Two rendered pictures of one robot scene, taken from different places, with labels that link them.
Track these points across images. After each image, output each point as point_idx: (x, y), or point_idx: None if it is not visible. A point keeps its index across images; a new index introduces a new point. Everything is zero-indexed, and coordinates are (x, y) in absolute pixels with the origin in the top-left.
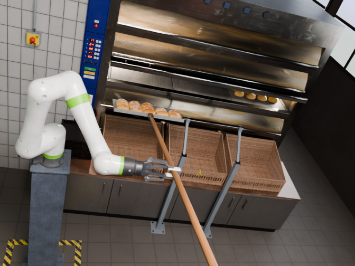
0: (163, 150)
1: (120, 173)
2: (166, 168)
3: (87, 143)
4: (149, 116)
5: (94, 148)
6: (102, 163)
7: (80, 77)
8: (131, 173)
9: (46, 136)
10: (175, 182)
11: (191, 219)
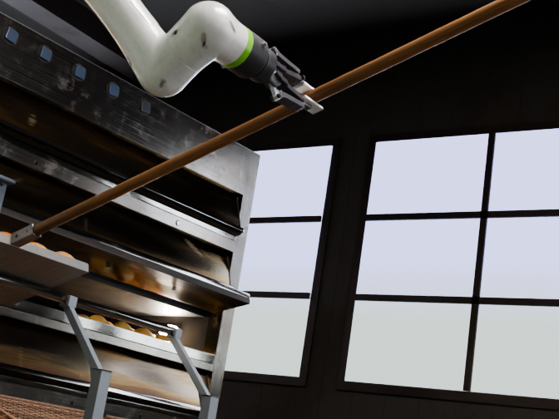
0: (214, 138)
1: (249, 46)
2: (300, 80)
3: (127, 18)
4: (27, 229)
5: (151, 25)
6: (221, 6)
7: None
8: (265, 55)
9: None
10: (346, 78)
11: (483, 7)
